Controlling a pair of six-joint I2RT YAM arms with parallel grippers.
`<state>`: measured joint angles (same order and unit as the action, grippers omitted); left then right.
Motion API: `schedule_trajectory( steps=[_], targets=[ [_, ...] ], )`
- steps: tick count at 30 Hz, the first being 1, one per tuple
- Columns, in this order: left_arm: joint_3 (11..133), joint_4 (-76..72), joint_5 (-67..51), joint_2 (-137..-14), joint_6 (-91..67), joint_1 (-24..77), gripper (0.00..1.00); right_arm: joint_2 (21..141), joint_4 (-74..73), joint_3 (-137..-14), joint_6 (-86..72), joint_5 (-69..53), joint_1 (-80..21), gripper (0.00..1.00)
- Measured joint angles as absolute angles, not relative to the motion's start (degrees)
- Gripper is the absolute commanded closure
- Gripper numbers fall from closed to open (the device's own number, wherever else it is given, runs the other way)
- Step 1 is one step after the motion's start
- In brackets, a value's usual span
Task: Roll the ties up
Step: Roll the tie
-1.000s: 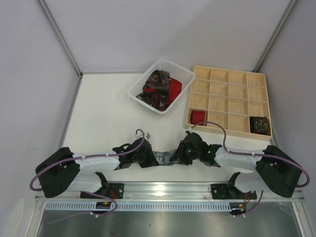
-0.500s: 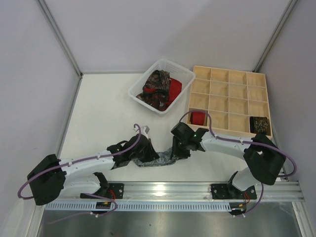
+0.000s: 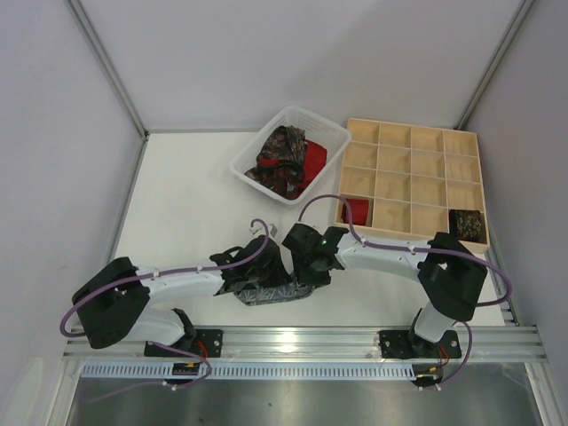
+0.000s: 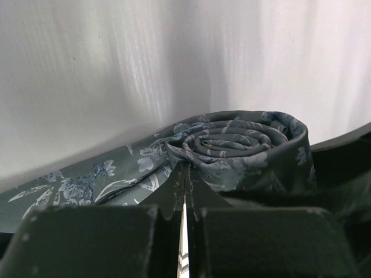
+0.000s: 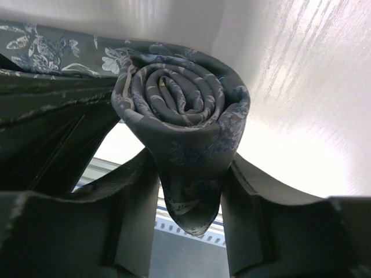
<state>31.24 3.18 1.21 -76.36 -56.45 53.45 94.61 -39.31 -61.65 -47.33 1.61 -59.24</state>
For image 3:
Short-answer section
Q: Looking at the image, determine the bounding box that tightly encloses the blue-grey floral tie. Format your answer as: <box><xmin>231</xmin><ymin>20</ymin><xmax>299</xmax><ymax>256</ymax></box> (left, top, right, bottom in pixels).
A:
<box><xmin>235</xmin><ymin>277</ymin><xmax>315</xmax><ymax>306</ymax></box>

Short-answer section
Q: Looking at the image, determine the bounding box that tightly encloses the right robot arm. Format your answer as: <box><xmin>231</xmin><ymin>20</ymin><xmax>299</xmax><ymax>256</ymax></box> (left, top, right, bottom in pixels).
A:
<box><xmin>282</xmin><ymin>223</ymin><xmax>487</xmax><ymax>357</ymax></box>

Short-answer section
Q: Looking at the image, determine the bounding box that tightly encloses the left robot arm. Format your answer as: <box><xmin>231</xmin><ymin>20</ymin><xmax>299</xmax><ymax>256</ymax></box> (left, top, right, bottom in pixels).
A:
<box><xmin>72</xmin><ymin>235</ymin><xmax>294</xmax><ymax>350</ymax></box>

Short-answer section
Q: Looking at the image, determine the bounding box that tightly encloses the rolled red tie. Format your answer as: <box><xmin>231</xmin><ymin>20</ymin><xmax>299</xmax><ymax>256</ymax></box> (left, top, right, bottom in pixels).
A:
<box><xmin>341</xmin><ymin>198</ymin><xmax>371</xmax><ymax>226</ymax></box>

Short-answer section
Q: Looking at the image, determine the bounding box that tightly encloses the red tie in basket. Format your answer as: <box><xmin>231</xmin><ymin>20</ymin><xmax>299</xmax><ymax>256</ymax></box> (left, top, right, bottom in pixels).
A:
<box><xmin>259</xmin><ymin>139</ymin><xmax>328</xmax><ymax>187</ymax></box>

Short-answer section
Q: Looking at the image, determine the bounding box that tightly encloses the dark floral tie in basket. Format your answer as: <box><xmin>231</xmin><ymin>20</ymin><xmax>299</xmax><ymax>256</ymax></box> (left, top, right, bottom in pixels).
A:
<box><xmin>245</xmin><ymin>126</ymin><xmax>308</xmax><ymax>200</ymax></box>

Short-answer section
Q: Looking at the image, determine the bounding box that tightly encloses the white plastic basket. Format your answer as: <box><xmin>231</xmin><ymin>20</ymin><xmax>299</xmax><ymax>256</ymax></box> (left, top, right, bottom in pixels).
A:
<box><xmin>230</xmin><ymin>106</ymin><xmax>351</xmax><ymax>206</ymax></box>

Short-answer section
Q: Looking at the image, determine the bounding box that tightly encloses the wooden compartment tray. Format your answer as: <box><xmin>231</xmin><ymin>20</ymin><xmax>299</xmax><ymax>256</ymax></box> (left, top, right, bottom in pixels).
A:
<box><xmin>338</xmin><ymin>118</ymin><xmax>490</xmax><ymax>254</ymax></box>

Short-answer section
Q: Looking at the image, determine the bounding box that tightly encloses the rolled dark patterned tie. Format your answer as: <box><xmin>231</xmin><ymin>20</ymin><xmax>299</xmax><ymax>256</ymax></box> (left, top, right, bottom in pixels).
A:
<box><xmin>448</xmin><ymin>209</ymin><xmax>486</xmax><ymax>243</ymax></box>

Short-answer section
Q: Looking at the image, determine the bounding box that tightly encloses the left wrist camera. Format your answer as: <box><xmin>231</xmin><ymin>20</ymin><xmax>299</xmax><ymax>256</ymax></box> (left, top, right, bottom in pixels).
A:
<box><xmin>268</xmin><ymin>224</ymin><xmax>278</xmax><ymax>239</ymax></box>

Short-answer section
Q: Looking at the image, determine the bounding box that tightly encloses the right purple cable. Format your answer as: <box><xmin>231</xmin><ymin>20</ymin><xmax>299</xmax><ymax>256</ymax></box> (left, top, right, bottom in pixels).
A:
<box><xmin>296</xmin><ymin>193</ymin><xmax>516</xmax><ymax>383</ymax></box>

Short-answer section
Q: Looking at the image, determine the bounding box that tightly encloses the purple cable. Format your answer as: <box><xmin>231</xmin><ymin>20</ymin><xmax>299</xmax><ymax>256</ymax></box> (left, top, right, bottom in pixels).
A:
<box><xmin>59</xmin><ymin>217</ymin><xmax>271</xmax><ymax>341</ymax></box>
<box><xmin>296</xmin><ymin>193</ymin><xmax>516</xmax><ymax>383</ymax></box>

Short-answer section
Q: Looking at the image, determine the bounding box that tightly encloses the aluminium mounting rail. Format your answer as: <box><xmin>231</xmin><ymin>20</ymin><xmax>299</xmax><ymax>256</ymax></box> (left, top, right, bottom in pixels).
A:
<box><xmin>61</xmin><ymin>325</ymin><xmax>547</xmax><ymax>363</ymax></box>

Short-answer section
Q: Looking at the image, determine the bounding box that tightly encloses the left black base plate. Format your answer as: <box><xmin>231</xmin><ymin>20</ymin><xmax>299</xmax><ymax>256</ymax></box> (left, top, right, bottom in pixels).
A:
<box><xmin>143</xmin><ymin>328</ymin><xmax>224</xmax><ymax>359</ymax></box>

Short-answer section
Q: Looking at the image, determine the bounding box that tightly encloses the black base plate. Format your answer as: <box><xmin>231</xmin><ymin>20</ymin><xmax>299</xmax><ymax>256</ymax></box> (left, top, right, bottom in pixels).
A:
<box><xmin>143</xmin><ymin>328</ymin><xmax>224</xmax><ymax>359</ymax></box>
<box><xmin>378</xmin><ymin>329</ymin><xmax>462</xmax><ymax>359</ymax></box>

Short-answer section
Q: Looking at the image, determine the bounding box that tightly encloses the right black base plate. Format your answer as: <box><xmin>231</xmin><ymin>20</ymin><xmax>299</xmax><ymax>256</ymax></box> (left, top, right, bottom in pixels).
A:
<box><xmin>378</xmin><ymin>329</ymin><xmax>462</xmax><ymax>359</ymax></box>

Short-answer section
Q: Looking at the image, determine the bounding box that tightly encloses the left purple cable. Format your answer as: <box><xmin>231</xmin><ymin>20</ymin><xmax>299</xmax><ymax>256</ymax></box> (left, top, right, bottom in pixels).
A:
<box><xmin>59</xmin><ymin>217</ymin><xmax>271</xmax><ymax>341</ymax></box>

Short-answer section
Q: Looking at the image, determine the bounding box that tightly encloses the white slotted cable duct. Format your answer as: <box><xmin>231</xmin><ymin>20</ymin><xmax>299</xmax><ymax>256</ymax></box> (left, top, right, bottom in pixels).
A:
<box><xmin>81</xmin><ymin>361</ymin><xmax>416</xmax><ymax>381</ymax></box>

